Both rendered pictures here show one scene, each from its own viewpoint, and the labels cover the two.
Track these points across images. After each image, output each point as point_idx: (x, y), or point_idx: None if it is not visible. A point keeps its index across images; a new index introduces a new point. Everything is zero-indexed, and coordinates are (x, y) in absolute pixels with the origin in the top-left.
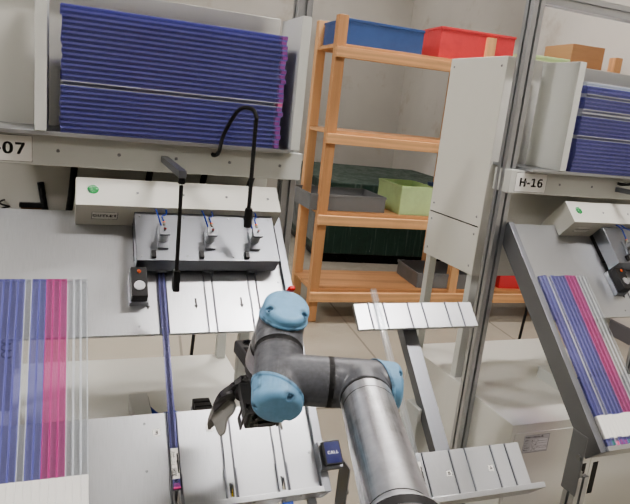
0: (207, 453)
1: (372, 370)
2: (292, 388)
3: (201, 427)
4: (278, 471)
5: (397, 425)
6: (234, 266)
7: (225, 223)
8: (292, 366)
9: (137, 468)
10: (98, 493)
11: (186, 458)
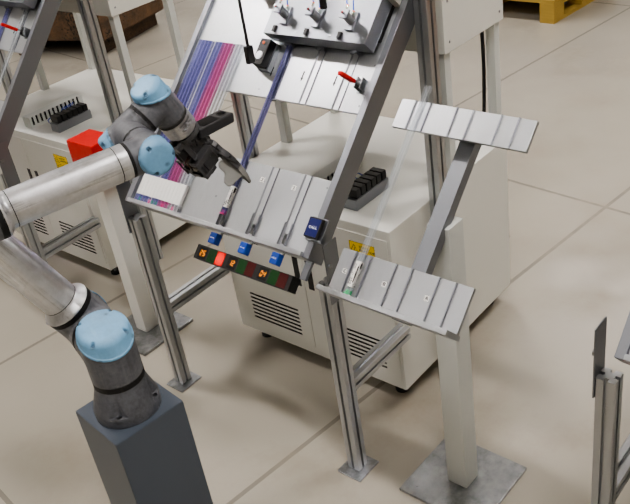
0: (251, 197)
1: (133, 140)
2: (106, 141)
3: (257, 177)
4: (286, 229)
5: (70, 170)
6: (335, 45)
7: (340, 1)
8: (116, 127)
9: (212, 192)
10: (189, 199)
11: (239, 196)
